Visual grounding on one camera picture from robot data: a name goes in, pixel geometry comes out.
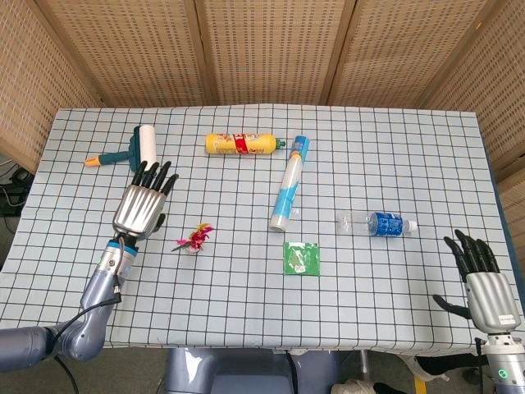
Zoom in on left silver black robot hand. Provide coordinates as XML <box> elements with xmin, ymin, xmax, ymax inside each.
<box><xmin>112</xmin><ymin>160</ymin><xmax>180</xmax><ymax>241</ymax></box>

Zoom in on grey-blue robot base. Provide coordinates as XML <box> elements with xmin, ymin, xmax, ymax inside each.
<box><xmin>163</xmin><ymin>347</ymin><xmax>342</xmax><ymax>394</ymax></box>

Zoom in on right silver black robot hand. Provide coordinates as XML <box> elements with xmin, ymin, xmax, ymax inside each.
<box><xmin>432</xmin><ymin>229</ymin><xmax>524</xmax><ymax>334</ymax></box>

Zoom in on blue checked tablecloth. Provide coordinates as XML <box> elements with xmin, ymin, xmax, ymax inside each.
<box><xmin>0</xmin><ymin>103</ymin><xmax>525</xmax><ymax>356</ymax></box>

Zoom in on yellow bottle with green cap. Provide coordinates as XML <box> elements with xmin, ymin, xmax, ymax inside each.
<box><xmin>205</xmin><ymin>132</ymin><xmax>287</xmax><ymax>157</ymax></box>

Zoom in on woven wooden screen panel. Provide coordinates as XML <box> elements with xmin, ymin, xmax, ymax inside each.
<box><xmin>34</xmin><ymin>0</ymin><xmax>211</xmax><ymax>108</ymax></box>
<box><xmin>422</xmin><ymin>0</ymin><xmax>525</xmax><ymax>181</ymax></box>
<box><xmin>319</xmin><ymin>0</ymin><xmax>508</xmax><ymax>108</ymax></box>
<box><xmin>184</xmin><ymin>0</ymin><xmax>357</xmax><ymax>106</ymax></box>
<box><xmin>0</xmin><ymin>0</ymin><xmax>103</xmax><ymax>175</ymax></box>

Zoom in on green foil packet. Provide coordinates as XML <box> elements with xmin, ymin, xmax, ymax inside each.
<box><xmin>282</xmin><ymin>241</ymin><xmax>321</xmax><ymax>277</ymax></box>

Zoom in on colourful feather shuttlecock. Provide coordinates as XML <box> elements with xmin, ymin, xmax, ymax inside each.
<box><xmin>171</xmin><ymin>222</ymin><xmax>215</xmax><ymax>255</ymax></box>

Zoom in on black floor cables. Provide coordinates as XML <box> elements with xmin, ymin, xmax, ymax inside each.
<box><xmin>0</xmin><ymin>158</ymin><xmax>34</xmax><ymax>231</ymax></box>

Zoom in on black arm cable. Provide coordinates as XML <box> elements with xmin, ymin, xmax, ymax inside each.
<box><xmin>48</xmin><ymin>236</ymin><xmax>126</xmax><ymax>394</ymax></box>

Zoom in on teal lint roller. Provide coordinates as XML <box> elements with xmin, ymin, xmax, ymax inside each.
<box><xmin>84</xmin><ymin>125</ymin><xmax>159</xmax><ymax>174</ymax></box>

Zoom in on blue white plastic bag roll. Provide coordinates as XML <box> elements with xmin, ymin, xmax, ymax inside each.
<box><xmin>269</xmin><ymin>135</ymin><xmax>311</xmax><ymax>233</ymax></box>

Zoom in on white rope coil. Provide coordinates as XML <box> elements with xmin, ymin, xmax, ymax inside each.
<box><xmin>330</xmin><ymin>378</ymin><xmax>381</xmax><ymax>394</ymax></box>

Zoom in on clear water bottle blue label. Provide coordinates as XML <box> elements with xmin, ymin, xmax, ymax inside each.
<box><xmin>336</xmin><ymin>211</ymin><xmax>419</xmax><ymax>238</ymax></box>

